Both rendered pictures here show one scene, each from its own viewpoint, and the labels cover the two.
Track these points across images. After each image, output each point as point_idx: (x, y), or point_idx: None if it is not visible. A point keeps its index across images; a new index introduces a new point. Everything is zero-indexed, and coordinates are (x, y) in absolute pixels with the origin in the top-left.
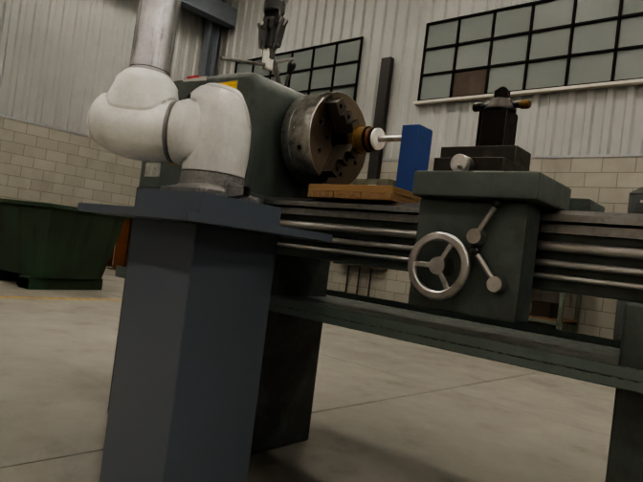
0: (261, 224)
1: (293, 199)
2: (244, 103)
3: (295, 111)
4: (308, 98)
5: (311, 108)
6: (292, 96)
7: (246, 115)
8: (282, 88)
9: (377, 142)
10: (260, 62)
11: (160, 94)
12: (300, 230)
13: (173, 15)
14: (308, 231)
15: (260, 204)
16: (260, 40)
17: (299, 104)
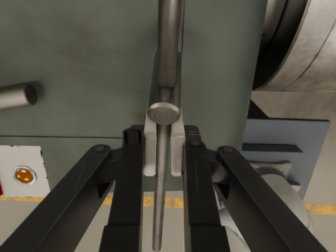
0: (310, 179)
1: None
2: (313, 231)
3: (282, 90)
4: (318, 74)
5: (327, 91)
6: (256, 62)
7: (312, 222)
8: (248, 100)
9: None
10: (167, 156)
11: None
12: (320, 151)
13: None
14: (322, 144)
15: (297, 170)
16: (96, 210)
17: (294, 86)
